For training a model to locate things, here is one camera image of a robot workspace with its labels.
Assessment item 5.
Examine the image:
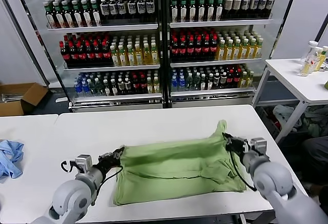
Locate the red cap cola bottle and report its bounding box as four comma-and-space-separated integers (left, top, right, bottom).
139, 73, 148, 94
171, 38, 180, 61
202, 37, 212, 60
187, 37, 196, 60
59, 42, 70, 67
210, 37, 219, 60
227, 69, 235, 89
84, 41, 95, 67
92, 40, 104, 67
76, 41, 87, 67
178, 38, 188, 61
68, 41, 78, 67
195, 37, 204, 60
234, 68, 243, 88
101, 40, 112, 67
131, 74, 140, 95

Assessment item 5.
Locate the beverage display shelf unit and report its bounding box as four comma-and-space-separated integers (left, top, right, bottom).
42, 0, 277, 113

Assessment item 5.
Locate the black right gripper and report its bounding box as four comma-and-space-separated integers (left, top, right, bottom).
221, 132, 250, 154

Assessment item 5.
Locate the crumpled light blue cloth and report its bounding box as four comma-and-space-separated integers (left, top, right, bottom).
0, 139, 25, 178

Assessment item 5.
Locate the white side table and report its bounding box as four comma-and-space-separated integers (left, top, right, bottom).
252, 58, 328, 145

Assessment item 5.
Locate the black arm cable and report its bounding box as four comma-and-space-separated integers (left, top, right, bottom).
229, 149, 258, 192
91, 164, 124, 206

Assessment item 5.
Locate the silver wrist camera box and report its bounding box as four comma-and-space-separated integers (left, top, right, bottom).
250, 137, 269, 155
74, 154, 93, 170

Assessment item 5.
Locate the bundle of metal rods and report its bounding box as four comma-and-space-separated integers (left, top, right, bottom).
1, 93, 23, 104

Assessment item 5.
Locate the grey green clothes pile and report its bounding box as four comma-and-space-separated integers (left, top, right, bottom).
304, 105, 328, 138

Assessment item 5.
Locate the person in dark clothes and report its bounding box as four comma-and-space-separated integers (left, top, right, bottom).
301, 136, 328, 209

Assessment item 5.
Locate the black framed glass cooler door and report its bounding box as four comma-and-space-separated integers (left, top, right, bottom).
0, 0, 74, 109
252, 0, 328, 107

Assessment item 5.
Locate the dark storage crate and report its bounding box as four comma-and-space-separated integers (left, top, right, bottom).
256, 106, 282, 140

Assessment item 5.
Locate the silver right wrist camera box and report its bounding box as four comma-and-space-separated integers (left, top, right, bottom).
250, 137, 269, 155

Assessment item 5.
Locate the white grey cloth pile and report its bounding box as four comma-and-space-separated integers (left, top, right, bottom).
272, 105, 303, 132

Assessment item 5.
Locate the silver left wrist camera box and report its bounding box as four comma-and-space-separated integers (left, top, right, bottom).
74, 154, 93, 170

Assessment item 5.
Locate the white cap dark drink bottle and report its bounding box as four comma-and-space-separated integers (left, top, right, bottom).
146, 0, 156, 24
99, 0, 110, 25
250, 0, 260, 19
224, 0, 234, 19
136, 0, 147, 24
117, 0, 128, 24
258, 0, 269, 18
266, 0, 277, 18
109, 0, 119, 24
241, 0, 252, 19
233, 0, 243, 19
127, 0, 138, 24

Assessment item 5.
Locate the clear bottle with yellow liquid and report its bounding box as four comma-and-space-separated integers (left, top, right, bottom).
298, 40, 318, 77

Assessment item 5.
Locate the black hooked camera cable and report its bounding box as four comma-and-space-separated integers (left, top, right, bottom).
60, 159, 77, 173

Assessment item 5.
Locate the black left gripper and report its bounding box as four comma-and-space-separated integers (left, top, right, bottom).
98, 146, 126, 172

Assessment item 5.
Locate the yellow bottle green cap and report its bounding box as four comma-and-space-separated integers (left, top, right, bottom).
314, 50, 328, 72

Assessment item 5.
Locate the light green shirt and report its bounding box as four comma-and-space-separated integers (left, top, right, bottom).
112, 120, 248, 207

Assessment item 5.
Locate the green cap tea bottle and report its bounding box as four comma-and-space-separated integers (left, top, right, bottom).
90, 0, 103, 27
61, 1, 74, 28
71, 0, 84, 28
188, 0, 198, 22
170, 0, 180, 23
52, 1, 65, 28
197, 0, 207, 22
179, 0, 189, 23
44, 1, 56, 29
80, 0, 93, 27
215, 0, 224, 21
206, 0, 216, 22

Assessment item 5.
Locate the open cardboard box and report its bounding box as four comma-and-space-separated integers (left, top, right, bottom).
0, 82, 50, 117

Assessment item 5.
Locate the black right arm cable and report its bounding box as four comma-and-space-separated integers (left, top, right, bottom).
229, 149, 258, 192

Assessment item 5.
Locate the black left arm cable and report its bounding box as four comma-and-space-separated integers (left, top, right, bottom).
91, 164, 124, 206

